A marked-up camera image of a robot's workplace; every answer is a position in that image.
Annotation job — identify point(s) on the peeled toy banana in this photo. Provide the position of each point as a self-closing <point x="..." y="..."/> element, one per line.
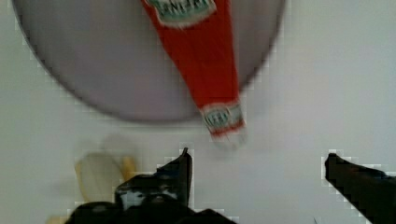
<point x="98" y="175"/>

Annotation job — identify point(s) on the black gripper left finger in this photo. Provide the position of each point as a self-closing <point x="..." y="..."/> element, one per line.
<point x="170" y="183"/>

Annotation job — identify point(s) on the red ketchup bottle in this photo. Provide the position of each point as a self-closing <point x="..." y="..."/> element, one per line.
<point x="198" y="37"/>

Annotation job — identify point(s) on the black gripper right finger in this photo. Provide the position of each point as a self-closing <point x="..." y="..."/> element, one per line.
<point x="372" y="192"/>

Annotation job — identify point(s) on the pink round plate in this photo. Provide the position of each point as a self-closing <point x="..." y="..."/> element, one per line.
<point x="107" y="53"/>

